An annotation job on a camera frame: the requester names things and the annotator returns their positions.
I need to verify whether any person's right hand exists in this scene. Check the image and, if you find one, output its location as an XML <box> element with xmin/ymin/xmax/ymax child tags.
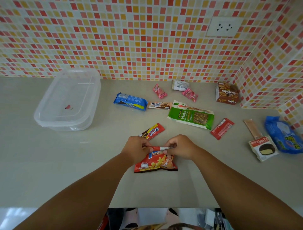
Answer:
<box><xmin>163</xmin><ymin>134</ymin><xmax>198</xmax><ymax>161</ymax></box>

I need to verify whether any person's left hand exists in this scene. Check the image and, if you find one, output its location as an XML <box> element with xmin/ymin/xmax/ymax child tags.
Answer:
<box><xmin>121</xmin><ymin>136</ymin><xmax>154</xmax><ymax>164</ymax></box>

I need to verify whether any red potato chip packet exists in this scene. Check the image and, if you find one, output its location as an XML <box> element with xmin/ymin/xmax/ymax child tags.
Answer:
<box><xmin>134</xmin><ymin>146</ymin><xmax>178</xmax><ymax>173</ymax></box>

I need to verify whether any person's right forearm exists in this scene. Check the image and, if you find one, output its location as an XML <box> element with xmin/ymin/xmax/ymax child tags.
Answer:
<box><xmin>191</xmin><ymin>146</ymin><xmax>303</xmax><ymax>230</ymax></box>

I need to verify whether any person's left forearm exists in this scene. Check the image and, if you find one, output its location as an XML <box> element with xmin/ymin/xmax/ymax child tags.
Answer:
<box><xmin>13</xmin><ymin>152</ymin><xmax>133</xmax><ymax>230</ymax></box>

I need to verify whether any red black sandwich cookie packet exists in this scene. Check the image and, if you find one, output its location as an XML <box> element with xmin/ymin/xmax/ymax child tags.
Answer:
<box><xmin>138</xmin><ymin>123</ymin><xmax>165</xmax><ymax>141</ymax></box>

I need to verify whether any green nuts snack packet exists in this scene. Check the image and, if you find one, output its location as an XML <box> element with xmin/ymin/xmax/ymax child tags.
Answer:
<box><xmin>167</xmin><ymin>100</ymin><xmax>215</xmax><ymax>130</ymax></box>

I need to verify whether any small cream wafer packet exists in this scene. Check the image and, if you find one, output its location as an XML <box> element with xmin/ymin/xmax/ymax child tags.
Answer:
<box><xmin>147</xmin><ymin>102</ymin><xmax>172</xmax><ymax>110</ymax></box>

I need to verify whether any blue cookie roll packet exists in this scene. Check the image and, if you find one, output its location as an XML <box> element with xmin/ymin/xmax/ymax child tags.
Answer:
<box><xmin>113</xmin><ymin>92</ymin><xmax>148</xmax><ymax>111</ymax></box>

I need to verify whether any small red wafer packet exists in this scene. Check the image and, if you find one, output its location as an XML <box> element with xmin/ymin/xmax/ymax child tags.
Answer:
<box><xmin>210</xmin><ymin>118</ymin><xmax>235</xmax><ymax>140</ymax></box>

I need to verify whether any pink candy packet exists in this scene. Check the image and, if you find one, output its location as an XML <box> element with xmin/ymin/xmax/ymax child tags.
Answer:
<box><xmin>153</xmin><ymin>83</ymin><xmax>168</xmax><ymax>99</ymax></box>
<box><xmin>181</xmin><ymin>88</ymin><xmax>199</xmax><ymax>103</ymax></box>

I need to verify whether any person's right foot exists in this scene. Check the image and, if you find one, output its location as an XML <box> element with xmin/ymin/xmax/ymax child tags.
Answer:
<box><xmin>165</xmin><ymin>208</ymin><xmax>180</xmax><ymax>225</ymax></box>

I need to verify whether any person's foot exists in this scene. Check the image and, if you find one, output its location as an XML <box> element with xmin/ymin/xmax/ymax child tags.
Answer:
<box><xmin>165</xmin><ymin>208</ymin><xmax>180</xmax><ymax>225</ymax></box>
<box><xmin>123</xmin><ymin>208</ymin><xmax>139</xmax><ymax>229</ymax></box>

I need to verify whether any small grey white sachet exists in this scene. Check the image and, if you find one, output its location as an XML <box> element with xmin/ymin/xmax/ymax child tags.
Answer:
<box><xmin>172</xmin><ymin>80</ymin><xmax>190</xmax><ymax>91</ymax></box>

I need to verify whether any person's left foot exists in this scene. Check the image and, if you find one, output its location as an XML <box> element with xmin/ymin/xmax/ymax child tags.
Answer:
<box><xmin>123</xmin><ymin>208</ymin><xmax>139</xmax><ymax>229</ymax></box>

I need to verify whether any brown biscuit box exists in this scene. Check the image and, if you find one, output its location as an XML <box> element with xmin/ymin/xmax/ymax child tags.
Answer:
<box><xmin>215</xmin><ymin>82</ymin><xmax>241</xmax><ymax>105</ymax></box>

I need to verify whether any long beige stick packet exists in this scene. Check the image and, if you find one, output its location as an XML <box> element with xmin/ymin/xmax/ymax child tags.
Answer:
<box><xmin>243</xmin><ymin>119</ymin><xmax>263</xmax><ymax>140</ymax></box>

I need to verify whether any clear plastic container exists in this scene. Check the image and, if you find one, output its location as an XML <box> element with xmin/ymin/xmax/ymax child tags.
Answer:
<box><xmin>34</xmin><ymin>68</ymin><xmax>102</xmax><ymax>132</ymax></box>

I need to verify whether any white chocolate pie packet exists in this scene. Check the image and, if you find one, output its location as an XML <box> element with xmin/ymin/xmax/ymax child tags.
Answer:
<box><xmin>248</xmin><ymin>136</ymin><xmax>279</xmax><ymax>162</ymax></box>

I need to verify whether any large blue cookie packet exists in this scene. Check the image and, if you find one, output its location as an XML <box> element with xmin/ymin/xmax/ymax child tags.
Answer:
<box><xmin>264</xmin><ymin>116</ymin><xmax>303</xmax><ymax>154</ymax></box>

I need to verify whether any white wall socket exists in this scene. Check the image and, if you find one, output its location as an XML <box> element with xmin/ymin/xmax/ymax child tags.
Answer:
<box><xmin>206</xmin><ymin>16</ymin><xmax>244</xmax><ymax>37</ymax></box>

